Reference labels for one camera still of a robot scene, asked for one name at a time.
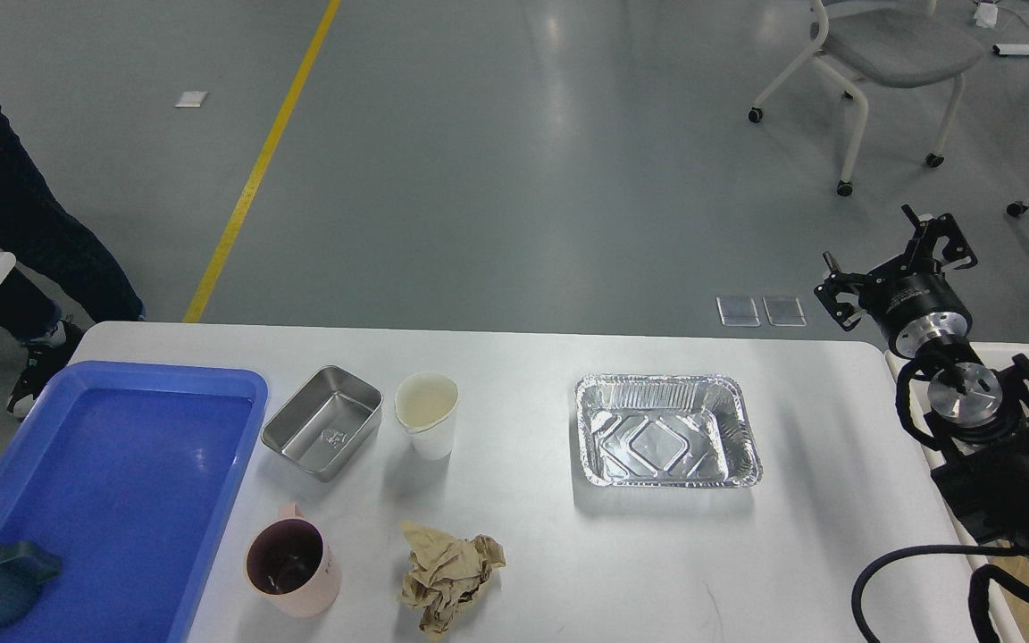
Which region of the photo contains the person in dark jeans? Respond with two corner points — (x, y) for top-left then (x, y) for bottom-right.
(0, 106), (146, 419)

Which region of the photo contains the grey office chair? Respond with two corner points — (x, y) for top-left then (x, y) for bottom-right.
(747, 1), (983, 198)

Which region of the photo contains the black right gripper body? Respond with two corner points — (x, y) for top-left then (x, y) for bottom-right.
(868, 273), (973, 355)

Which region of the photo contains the crumpled brown paper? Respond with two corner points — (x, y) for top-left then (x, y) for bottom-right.
(397, 521), (506, 642)

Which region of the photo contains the white plastic bin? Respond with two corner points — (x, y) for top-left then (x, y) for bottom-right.
(852, 340), (1029, 642)

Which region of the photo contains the blue plastic tray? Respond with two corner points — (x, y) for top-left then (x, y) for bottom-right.
(0, 361), (268, 642)

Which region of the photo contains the aluminium foil tray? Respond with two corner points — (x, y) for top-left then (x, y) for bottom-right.
(574, 374), (762, 489)

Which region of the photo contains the stainless steel rectangular container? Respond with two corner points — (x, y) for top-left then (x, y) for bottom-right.
(261, 365), (383, 483)

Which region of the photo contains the floor outlet plate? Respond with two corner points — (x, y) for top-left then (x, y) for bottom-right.
(715, 296), (761, 327)
(761, 296), (807, 327)

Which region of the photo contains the pink mug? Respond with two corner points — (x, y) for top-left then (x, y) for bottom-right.
(244, 502), (342, 618)

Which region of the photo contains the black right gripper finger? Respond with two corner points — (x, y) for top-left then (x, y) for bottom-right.
(899, 205), (979, 280)
(814, 251), (882, 332)

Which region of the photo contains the floor outlet plate left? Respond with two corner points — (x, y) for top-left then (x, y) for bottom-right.
(715, 296), (761, 327)

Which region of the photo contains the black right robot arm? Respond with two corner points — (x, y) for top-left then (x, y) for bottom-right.
(814, 206), (1029, 642)

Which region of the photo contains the floor outlet plate right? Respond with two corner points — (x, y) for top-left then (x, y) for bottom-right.
(761, 296), (807, 327)

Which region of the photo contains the white paper cup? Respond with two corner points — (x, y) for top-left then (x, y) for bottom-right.
(395, 372), (460, 460)

